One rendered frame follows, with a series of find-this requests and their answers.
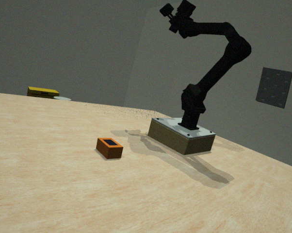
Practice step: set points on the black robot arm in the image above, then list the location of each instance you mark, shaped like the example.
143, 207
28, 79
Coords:
236, 50

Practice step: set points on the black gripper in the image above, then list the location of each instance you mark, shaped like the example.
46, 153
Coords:
166, 11

